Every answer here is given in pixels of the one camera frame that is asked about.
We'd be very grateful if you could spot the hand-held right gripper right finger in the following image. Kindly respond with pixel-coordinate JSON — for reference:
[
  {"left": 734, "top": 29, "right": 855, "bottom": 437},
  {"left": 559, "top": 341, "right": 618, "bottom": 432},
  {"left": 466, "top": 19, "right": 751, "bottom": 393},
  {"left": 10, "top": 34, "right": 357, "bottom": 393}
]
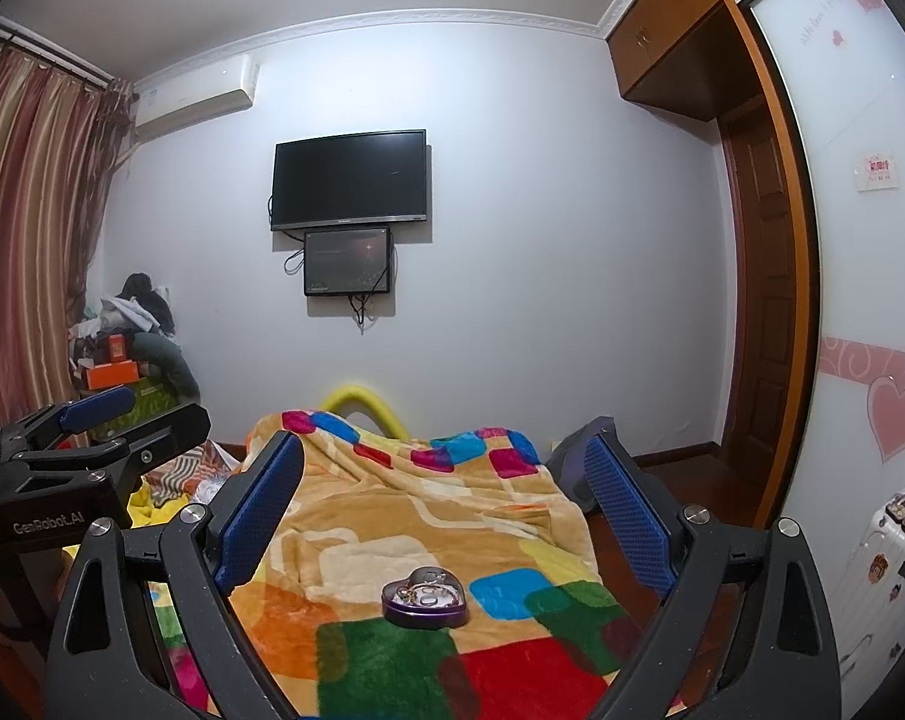
[{"left": 583, "top": 420, "right": 843, "bottom": 720}]

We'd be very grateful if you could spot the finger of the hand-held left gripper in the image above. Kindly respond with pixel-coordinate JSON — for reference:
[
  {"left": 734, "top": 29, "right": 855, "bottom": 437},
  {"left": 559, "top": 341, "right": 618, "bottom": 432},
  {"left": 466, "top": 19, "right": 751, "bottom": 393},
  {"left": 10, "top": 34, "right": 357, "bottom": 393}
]
[
  {"left": 6, "top": 403, "right": 212, "bottom": 511},
  {"left": 2, "top": 385, "right": 136, "bottom": 452}
]

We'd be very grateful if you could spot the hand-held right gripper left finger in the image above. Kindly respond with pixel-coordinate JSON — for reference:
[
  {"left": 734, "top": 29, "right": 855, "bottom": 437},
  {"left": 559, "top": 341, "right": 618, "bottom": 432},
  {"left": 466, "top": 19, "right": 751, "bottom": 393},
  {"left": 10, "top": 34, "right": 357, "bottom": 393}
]
[{"left": 43, "top": 431, "right": 307, "bottom": 720}]

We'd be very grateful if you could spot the purple heart-shaped tin box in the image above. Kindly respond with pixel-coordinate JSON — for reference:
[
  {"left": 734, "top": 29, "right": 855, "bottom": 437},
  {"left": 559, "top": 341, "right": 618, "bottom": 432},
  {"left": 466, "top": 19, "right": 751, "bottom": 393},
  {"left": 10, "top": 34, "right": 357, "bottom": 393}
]
[{"left": 381, "top": 567, "right": 470, "bottom": 629}]

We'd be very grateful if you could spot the orange box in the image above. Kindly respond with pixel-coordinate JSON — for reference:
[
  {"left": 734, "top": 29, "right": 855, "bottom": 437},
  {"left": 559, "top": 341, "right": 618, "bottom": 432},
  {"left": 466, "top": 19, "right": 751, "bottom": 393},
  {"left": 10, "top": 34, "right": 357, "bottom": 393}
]
[{"left": 81, "top": 361, "right": 140, "bottom": 389}]

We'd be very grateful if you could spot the green bag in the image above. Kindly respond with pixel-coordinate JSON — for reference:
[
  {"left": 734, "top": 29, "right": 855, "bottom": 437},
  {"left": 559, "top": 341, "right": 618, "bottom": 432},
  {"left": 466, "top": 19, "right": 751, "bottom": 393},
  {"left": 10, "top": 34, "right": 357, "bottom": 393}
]
[{"left": 85, "top": 379, "right": 176, "bottom": 440}]

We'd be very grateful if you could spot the striped blanket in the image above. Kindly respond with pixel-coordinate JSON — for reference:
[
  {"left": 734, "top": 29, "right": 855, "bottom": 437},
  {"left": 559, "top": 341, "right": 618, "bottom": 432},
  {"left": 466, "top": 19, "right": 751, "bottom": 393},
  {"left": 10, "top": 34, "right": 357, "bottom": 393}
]
[{"left": 148, "top": 442, "right": 247, "bottom": 500}]

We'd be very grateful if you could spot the yellow blanket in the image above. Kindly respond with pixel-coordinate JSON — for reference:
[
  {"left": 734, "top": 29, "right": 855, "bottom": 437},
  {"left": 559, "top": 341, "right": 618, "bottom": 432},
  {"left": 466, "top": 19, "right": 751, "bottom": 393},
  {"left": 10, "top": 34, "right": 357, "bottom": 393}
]
[{"left": 126, "top": 480, "right": 191, "bottom": 530}]

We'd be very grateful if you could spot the pile of clothes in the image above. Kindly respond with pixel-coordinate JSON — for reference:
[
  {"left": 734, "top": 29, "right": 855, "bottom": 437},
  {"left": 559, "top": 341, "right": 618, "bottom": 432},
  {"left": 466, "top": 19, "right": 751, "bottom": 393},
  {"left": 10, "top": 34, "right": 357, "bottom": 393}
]
[{"left": 70, "top": 274, "right": 176, "bottom": 361}]

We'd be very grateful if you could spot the yellow foam tube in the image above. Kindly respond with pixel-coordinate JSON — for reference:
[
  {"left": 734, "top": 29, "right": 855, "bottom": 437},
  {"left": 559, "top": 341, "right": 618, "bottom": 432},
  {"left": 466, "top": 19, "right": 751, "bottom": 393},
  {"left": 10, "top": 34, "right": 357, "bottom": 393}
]
[{"left": 324, "top": 382, "right": 408, "bottom": 436}]

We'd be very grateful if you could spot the colourful checkered blanket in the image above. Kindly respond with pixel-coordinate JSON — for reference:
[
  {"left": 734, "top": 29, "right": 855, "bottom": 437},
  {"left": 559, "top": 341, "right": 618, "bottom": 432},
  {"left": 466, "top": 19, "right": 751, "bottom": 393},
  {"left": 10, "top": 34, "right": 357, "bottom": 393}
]
[{"left": 145, "top": 409, "right": 685, "bottom": 720}]

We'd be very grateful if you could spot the striped curtain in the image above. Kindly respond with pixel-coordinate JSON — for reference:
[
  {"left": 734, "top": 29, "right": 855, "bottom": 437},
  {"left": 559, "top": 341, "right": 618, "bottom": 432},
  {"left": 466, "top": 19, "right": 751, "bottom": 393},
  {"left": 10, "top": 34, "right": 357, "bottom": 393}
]
[{"left": 0, "top": 34, "right": 134, "bottom": 428}]

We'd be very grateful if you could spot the small black monitor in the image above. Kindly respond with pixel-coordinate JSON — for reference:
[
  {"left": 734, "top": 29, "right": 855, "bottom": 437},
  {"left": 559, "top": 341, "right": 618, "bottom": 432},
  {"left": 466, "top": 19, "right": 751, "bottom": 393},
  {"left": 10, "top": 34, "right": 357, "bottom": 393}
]
[{"left": 303, "top": 226, "right": 393, "bottom": 298}]

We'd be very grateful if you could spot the white stickered suitcase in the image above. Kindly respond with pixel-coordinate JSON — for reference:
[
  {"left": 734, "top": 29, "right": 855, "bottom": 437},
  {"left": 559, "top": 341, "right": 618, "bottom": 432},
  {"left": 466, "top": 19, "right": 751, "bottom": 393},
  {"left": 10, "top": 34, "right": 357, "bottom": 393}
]
[{"left": 827, "top": 499, "right": 905, "bottom": 698}]

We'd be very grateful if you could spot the brown wooden door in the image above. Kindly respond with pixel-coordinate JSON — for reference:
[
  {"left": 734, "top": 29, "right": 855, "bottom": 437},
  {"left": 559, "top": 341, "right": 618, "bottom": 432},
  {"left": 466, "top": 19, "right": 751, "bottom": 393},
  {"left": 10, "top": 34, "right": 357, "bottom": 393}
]
[{"left": 718, "top": 101, "right": 798, "bottom": 458}]

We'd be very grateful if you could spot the white air conditioner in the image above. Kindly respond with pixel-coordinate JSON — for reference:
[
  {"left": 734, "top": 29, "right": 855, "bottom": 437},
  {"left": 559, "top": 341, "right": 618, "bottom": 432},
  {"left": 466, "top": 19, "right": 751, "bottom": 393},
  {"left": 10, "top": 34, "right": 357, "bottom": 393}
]
[{"left": 133, "top": 54, "right": 260, "bottom": 142}]

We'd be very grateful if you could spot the white heart-print wardrobe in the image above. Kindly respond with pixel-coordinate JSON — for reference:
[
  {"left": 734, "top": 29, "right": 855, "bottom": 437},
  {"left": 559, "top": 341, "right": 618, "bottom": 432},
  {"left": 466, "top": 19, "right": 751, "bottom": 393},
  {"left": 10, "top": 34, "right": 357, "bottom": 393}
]
[{"left": 726, "top": 0, "right": 905, "bottom": 720}]

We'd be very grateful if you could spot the curtain rod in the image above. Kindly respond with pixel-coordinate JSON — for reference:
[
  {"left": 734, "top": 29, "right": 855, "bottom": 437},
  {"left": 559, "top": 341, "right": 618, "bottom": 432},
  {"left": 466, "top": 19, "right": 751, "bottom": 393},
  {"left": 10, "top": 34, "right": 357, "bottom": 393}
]
[{"left": 0, "top": 11, "right": 116, "bottom": 83}]

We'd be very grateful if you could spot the pink note sticker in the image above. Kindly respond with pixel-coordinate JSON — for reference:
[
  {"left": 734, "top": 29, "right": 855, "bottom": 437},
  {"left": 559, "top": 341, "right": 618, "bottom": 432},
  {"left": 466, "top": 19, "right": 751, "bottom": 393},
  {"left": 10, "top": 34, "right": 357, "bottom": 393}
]
[{"left": 851, "top": 152, "right": 899, "bottom": 194}]

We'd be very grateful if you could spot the wooden overhead cabinet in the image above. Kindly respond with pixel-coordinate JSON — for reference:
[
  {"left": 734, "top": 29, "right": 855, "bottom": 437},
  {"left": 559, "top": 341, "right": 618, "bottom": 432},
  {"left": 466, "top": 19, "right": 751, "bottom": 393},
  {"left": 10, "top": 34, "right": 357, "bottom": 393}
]
[{"left": 606, "top": 0, "right": 805, "bottom": 121}]

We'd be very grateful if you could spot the black wall television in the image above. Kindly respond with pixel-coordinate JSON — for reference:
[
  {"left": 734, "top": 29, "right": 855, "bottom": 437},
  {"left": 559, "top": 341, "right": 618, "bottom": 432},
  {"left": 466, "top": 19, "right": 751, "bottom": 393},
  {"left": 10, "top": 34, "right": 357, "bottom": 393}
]
[{"left": 270, "top": 130, "right": 429, "bottom": 232}]

